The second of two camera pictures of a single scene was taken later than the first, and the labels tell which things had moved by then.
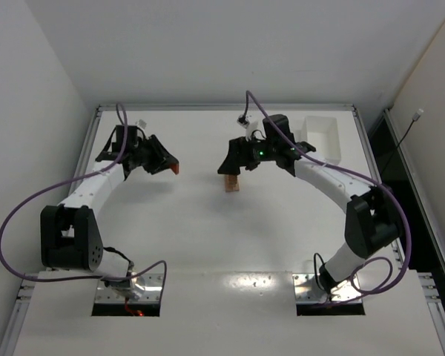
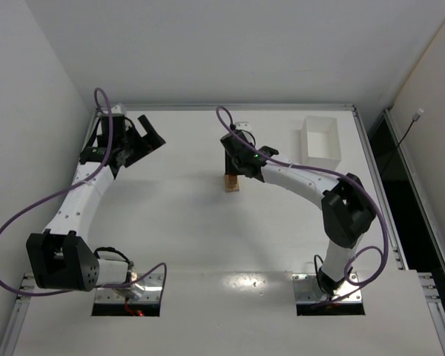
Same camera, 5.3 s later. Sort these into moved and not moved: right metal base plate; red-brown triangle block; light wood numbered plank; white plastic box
Moved: red-brown triangle block
Not moved: white plastic box; light wood numbered plank; right metal base plate
